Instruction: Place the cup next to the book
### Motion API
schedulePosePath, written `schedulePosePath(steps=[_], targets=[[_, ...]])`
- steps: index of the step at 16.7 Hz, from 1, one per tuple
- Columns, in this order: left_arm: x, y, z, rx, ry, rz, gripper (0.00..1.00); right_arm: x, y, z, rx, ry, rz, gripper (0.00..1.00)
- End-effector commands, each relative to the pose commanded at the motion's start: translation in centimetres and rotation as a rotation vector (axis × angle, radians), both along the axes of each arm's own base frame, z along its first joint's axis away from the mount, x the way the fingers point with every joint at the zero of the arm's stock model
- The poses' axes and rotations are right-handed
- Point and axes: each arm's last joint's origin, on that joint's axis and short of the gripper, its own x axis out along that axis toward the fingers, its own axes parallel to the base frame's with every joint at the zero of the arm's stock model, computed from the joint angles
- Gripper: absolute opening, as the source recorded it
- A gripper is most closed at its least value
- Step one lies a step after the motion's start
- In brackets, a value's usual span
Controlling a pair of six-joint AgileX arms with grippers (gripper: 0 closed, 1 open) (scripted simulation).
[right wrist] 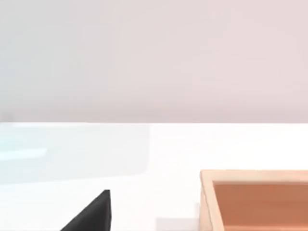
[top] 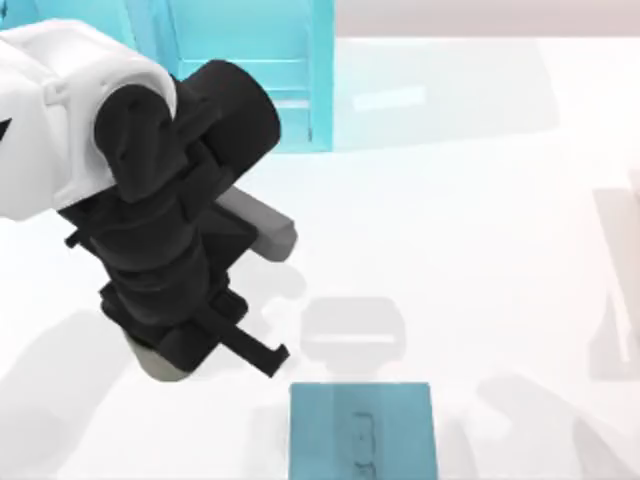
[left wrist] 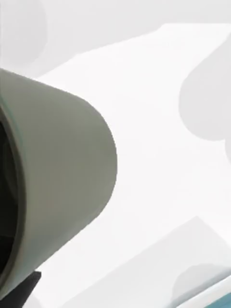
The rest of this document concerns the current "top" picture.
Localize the pale grey rounded box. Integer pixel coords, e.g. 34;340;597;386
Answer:
129;337;192;384

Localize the teal book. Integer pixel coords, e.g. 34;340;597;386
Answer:
288;381;439;480

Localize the grey rounded camera box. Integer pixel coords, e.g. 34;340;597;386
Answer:
214;186;299;264

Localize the light blue rack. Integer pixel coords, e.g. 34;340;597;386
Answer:
0;0;335;154

